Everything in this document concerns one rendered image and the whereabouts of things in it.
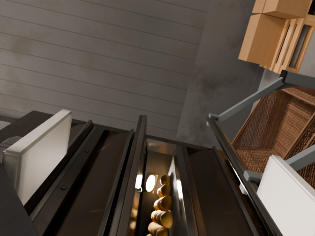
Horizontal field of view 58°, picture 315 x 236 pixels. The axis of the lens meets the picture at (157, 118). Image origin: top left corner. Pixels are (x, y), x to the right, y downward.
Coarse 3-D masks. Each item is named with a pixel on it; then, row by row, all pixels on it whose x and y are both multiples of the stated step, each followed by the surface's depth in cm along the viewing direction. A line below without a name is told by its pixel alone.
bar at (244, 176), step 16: (288, 80) 102; (304, 80) 102; (256, 96) 105; (224, 112) 108; (224, 144) 82; (240, 160) 70; (288, 160) 61; (304, 160) 60; (240, 176) 64; (256, 176) 61; (256, 192) 56; (256, 208) 53; (272, 224) 47
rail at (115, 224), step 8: (136, 128) 147; (136, 136) 136; (128, 160) 110; (128, 168) 103; (128, 176) 98; (120, 192) 87; (120, 200) 83; (120, 208) 79; (120, 216) 76; (112, 224) 73; (112, 232) 70
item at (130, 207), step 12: (144, 120) 161; (144, 132) 148; (144, 144) 154; (144, 156) 160; (132, 168) 103; (132, 180) 95; (132, 192) 88; (132, 204) 83; (132, 216) 85; (120, 228) 71; (132, 228) 86
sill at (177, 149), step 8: (176, 152) 167; (176, 160) 160; (176, 168) 154; (184, 168) 148; (176, 176) 148; (184, 176) 139; (184, 184) 131; (184, 192) 124; (184, 200) 118; (184, 208) 113; (192, 208) 114; (184, 216) 109; (192, 216) 108; (184, 224) 106; (192, 224) 104; (184, 232) 103; (192, 232) 99
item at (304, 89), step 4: (296, 88) 165; (300, 88) 161; (304, 88) 157; (308, 88) 153; (312, 88) 149; (308, 92) 152; (312, 92) 148; (280, 96) 183; (280, 104) 180; (276, 112) 184; (272, 116) 188; (268, 128) 190; (268, 136) 188; (288, 136) 162; (264, 140) 192
